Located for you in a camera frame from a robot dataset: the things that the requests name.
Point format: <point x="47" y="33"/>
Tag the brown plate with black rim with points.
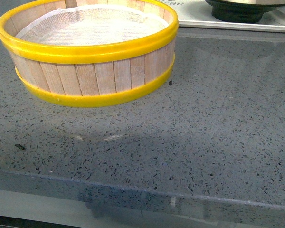
<point x="243" y="11"/>

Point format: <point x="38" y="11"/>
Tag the yellow rimmed wooden steamer basket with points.
<point x="90" y="76"/>

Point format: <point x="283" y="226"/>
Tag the white mesh steamer liner cloth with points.
<point x="91" y="25"/>

